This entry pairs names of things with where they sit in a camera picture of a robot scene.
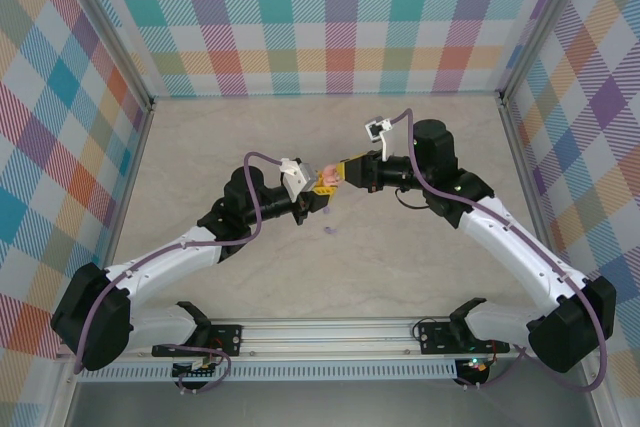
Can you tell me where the pink earbud charging case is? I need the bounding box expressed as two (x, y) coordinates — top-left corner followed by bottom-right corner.
(321, 162), (345, 187)

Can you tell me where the small controller circuit board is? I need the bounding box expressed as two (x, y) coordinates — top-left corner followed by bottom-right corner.
(172, 359), (221, 381)
(457, 356), (490, 374)

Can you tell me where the grey metal shelf sheet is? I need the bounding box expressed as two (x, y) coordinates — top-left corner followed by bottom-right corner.
(64, 379), (601, 427)

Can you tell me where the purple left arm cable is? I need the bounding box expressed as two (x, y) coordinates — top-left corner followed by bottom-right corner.
(72, 150), (286, 394)

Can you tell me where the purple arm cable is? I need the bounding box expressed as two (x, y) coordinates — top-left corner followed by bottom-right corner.
(384, 107), (612, 393)
(72, 150), (286, 394)

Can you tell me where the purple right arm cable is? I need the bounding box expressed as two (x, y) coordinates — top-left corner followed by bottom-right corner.
(384, 107), (612, 393)

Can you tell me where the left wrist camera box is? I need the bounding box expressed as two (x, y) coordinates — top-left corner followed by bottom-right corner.
(278, 156), (321, 198)

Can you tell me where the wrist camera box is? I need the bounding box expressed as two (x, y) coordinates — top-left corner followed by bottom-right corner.
(278, 156), (321, 198)
(363, 116), (397, 162)

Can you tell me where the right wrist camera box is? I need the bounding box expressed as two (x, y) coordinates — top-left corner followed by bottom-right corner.
(363, 116), (397, 162)

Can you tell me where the thin black cable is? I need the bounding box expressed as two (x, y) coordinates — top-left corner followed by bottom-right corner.
(393, 185), (429, 212)

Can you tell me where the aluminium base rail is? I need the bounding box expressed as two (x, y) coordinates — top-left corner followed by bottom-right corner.
(134, 315), (604, 359)

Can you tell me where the aluminium frame post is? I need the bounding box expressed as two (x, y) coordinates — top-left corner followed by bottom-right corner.
(497, 0), (589, 108)
(62, 0), (155, 113)

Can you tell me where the perforated white cable tray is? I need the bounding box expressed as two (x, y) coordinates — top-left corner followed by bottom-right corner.
(74, 362), (459, 384)

